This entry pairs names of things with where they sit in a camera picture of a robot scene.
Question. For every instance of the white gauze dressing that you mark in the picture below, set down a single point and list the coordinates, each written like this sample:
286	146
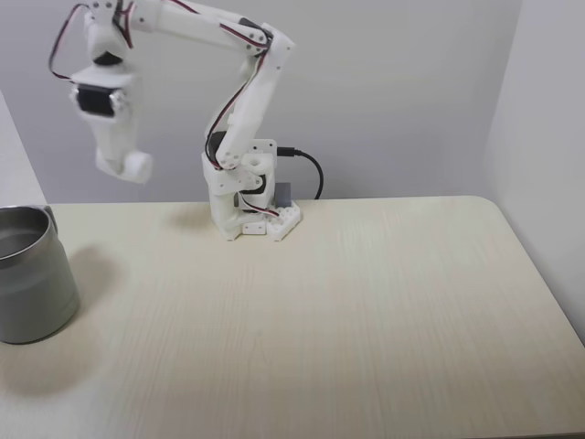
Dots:
137	168

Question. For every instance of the grey clamp block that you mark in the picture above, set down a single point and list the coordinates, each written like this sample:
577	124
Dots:
284	194

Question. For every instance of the grey steel cup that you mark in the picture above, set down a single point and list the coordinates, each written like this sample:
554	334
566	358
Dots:
32	292

